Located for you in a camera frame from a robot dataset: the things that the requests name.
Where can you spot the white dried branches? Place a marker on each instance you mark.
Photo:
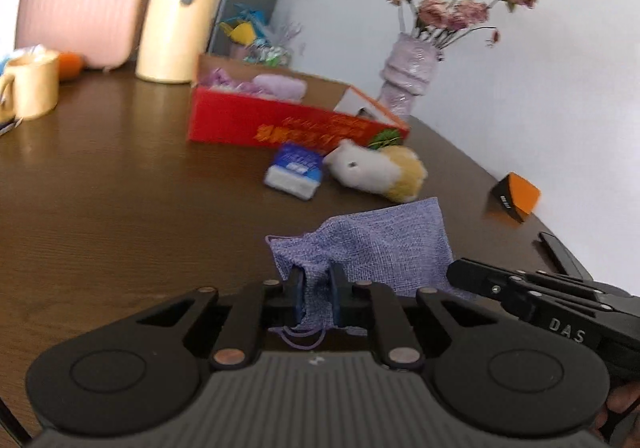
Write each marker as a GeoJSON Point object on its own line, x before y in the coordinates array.
{"type": "Point", "coordinates": [289, 33]}

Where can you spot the blue white tissue pack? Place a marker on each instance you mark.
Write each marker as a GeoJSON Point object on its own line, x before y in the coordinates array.
{"type": "Point", "coordinates": [295, 170]}

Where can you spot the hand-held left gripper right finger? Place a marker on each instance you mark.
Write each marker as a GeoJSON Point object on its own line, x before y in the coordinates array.
{"type": "Point", "coordinates": [334, 295]}

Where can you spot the red cardboard box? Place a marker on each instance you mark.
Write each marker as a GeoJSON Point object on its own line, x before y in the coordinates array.
{"type": "Point", "coordinates": [235, 120]}

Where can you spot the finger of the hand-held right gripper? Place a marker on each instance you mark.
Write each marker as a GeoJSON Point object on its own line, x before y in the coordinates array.
{"type": "Point", "coordinates": [565, 285]}
{"type": "Point", "coordinates": [480, 275]}

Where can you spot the small pink pot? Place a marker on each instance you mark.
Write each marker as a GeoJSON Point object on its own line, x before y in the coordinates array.
{"type": "Point", "coordinates": [241, 51]}

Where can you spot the lavender fuzzy headband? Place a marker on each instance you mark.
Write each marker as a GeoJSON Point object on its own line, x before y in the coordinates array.
{"type": "Point", "coordinates": [280, 87]}

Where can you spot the sheer glittery organza pouch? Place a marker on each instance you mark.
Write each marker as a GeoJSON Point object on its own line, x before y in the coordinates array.
{"type": "Point", "coordinates": [217, 78]}

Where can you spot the white and yellow hamster plush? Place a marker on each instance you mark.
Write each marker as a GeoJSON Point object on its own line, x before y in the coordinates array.
{"type": "Point", "coordinates": [365, 168]}

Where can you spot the blue and yellow plastic toy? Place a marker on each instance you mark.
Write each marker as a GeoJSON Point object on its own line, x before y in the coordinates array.
{"type": "Point", "coordinates": [242, 28]}

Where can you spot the person's right hand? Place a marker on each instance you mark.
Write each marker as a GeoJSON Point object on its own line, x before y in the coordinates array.
{"type": "Point", "coordinates": [622, 403]}

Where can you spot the pink ribbed suitcase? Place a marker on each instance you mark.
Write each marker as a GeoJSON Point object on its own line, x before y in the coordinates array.
{"type": "Point", "coordinates": [80, 13]}

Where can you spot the green small bottles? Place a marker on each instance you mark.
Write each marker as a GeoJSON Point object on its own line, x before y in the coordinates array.
{"type": "Point", "coordinates": [270, 55]}

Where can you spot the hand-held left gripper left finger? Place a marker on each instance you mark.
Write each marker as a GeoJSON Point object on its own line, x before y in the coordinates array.
{"type": "Point", "coordinates": [299, 295]}

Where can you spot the lilac ceramic vase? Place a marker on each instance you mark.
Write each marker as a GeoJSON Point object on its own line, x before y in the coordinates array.
{"type": "Point", "coordinates": [407, 73]}

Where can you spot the orange fruit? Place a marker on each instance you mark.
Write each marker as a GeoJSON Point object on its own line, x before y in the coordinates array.
{"type": "Point", "coordinates": [71, 65]}

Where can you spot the black phone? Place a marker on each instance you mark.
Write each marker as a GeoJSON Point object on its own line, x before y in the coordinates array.
{"type": "Point", "coordinates": [565, 255]}

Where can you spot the yellow ceramic mug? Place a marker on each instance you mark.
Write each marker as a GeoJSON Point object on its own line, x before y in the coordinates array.
{"type": "Point", "coordinates": [32, 88]}

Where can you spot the orange and black box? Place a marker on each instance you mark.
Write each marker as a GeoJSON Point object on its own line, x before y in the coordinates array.
{"type": "Point", "coordinates": [522, 193]}

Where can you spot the yellow thermos jug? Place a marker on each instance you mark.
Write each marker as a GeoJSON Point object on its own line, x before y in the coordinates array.
{"type": "Point", "coordinates": [170, 38]}

